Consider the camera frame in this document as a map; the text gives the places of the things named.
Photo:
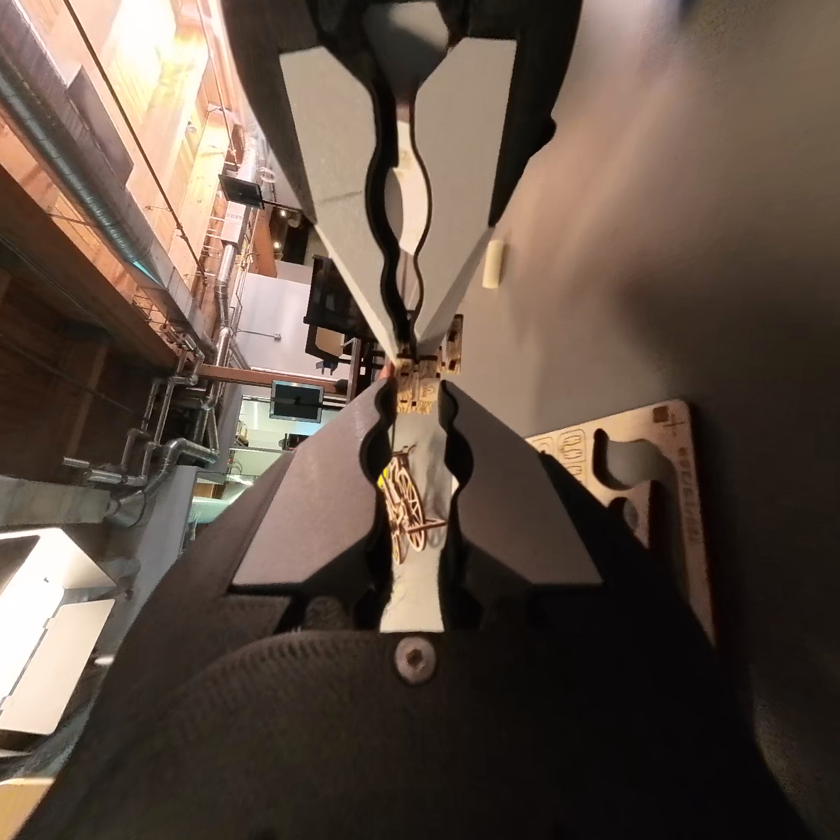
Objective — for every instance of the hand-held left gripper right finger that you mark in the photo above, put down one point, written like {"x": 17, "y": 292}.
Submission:
{"x": 525, "y": 518}

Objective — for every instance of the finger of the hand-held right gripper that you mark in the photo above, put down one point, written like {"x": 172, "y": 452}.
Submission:
{"x": 466, "y": 144}
{"x": 334, "y": 144}

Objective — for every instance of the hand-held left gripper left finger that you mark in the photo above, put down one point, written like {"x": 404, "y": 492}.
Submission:
{"x": 295, "y": 518}

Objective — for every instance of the small black hanging monitor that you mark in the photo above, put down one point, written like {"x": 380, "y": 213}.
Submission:
{"x": 240, "y": 190}

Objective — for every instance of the bicycle print paper sheet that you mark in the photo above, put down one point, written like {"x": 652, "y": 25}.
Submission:
{"x": 410, "y": 518}

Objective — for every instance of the white cylinder stick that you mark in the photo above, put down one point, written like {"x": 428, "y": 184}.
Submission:
{"x": 493, "y": 264}

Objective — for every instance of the grey pipe cluster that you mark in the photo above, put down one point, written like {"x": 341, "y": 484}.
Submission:
{"x": 161, "y": 453}

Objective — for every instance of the wooden sheet with slot engravings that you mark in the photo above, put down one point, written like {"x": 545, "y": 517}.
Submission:
{"x": 676, "y": 499}

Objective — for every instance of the red-brown steel beam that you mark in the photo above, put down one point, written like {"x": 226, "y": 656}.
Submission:
{"x": 243, "y": 375}

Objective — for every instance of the black framed wall monitor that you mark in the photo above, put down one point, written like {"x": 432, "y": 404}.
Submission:
{"x": 296, "y": 401}

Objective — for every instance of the short silver ventilation duct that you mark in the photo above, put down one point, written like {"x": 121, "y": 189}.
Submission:
{"x": 226, "y": 282}

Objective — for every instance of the long silver ventilation duct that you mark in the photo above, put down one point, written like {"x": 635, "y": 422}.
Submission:
{"x": 79, "y": 154}

